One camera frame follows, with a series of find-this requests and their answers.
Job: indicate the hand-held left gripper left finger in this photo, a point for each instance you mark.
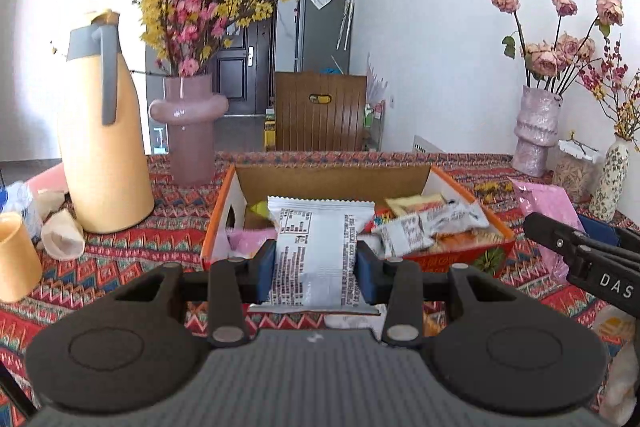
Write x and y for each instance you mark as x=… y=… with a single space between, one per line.
x=266 y=274

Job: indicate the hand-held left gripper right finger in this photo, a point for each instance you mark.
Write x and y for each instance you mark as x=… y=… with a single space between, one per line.
x=366 y=277

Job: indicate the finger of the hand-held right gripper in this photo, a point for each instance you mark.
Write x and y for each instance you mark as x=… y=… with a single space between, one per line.
x=550 y=232
x=600 y=229

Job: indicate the translucent pink snack bag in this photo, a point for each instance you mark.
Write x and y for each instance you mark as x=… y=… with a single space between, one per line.
x=542 y=202

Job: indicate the pink square snack packet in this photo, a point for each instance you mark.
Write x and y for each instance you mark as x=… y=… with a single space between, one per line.
x=247 y=244

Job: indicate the white biscuit snack packet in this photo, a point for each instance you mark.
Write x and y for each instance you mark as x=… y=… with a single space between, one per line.
x=315 y=252

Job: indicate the small white snack packet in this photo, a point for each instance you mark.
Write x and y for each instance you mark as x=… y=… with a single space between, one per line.
x=402 y=234

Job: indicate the orange snack packet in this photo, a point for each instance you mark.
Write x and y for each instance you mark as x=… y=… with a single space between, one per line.
x=470 y=241

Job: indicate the grey white snack packet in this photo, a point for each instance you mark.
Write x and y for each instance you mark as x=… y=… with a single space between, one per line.
x=455 y=217

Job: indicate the orange cardboard box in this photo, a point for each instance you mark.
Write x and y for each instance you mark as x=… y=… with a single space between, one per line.
x=320 y=179

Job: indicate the floral ceramic vase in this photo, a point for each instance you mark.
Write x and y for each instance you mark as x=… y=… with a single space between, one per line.
x=610 y=182

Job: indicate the red snack packet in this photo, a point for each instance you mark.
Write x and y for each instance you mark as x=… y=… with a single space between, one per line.
x=382 y=219

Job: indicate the clear seed jar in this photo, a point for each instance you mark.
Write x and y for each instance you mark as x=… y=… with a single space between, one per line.
x=572 y=172

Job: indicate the fallen yellow petals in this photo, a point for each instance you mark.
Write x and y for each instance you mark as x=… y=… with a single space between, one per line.
x=492 y=189

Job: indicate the white yellow snack packet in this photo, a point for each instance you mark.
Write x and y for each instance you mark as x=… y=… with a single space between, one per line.
x=620 y=357

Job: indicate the pink textured vase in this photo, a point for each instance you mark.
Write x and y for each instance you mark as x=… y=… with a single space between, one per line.
x=535 y=132

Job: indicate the yellow red blossom branches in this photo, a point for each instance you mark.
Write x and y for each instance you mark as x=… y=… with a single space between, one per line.
x=617 y=97

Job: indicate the patterned tablecloth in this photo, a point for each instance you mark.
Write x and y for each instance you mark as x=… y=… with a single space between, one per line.
x=125 y=257

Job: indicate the yellow floor box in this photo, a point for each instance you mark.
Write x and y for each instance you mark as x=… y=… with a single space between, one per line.
x=270 y=132

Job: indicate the pink glass vase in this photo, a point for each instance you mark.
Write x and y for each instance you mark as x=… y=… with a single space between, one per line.
x=187 y=132

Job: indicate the dried pink roses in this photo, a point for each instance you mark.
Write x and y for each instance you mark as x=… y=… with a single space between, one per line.
x=550 y=52

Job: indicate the dark wooden door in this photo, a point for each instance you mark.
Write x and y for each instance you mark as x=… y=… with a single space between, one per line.
x=240 y=67

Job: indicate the yellow thermos jug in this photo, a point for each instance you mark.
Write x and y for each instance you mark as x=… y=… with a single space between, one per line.
x=100 y=147

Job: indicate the pink tray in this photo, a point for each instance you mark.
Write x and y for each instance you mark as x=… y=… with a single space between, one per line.
x=47 y=177

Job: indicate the yellow mug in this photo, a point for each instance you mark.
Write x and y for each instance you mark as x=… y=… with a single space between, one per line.
x=17 y=262

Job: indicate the grey refrigerator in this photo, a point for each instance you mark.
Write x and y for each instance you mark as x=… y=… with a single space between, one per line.
x=322 y=32

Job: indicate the clear plastic water bottle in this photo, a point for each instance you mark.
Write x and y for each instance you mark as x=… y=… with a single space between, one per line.
x=20 y=207

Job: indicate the white umbrella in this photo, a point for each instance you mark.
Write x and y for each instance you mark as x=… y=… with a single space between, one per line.
x=346 y=17

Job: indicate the white wall radiator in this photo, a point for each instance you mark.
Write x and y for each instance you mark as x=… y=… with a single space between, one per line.
x=427 y=144

